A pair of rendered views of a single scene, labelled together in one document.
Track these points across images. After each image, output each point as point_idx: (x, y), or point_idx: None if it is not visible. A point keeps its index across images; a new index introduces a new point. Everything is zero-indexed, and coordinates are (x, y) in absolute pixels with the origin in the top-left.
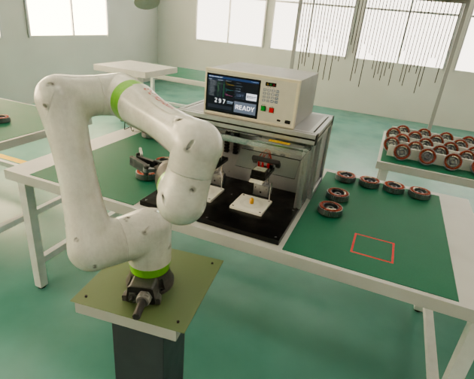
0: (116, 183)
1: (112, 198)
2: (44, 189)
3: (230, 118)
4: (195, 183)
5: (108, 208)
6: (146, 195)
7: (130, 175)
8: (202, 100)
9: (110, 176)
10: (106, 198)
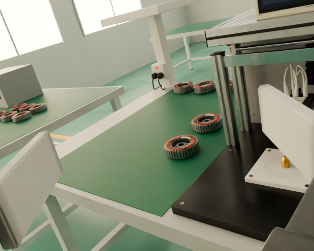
0: (139, 170)
1: (128, 205)
2: (51, 194)
3: None
4: None
5: (126, 222)
6: (183, 188)
7: (159, 153)
8: (246, 12)
9: (131, 159)
10: (120, 204)
